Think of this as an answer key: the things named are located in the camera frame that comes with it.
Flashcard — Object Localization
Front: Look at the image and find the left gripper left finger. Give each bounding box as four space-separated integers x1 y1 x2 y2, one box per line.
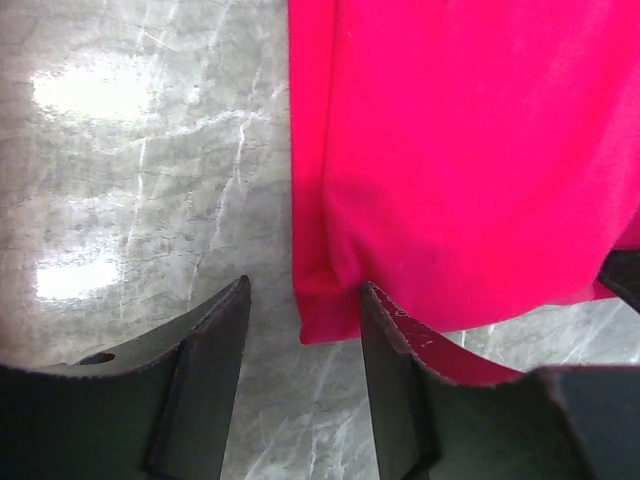
1 277 250 479

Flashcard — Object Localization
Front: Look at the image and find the pink red t-shirt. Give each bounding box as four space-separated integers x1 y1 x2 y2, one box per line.
288 1 639 344

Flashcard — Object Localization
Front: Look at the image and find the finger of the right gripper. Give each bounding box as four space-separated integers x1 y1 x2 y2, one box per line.
597 249 640 313

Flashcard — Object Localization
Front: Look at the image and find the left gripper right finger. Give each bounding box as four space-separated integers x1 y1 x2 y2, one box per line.
360 283 639 479

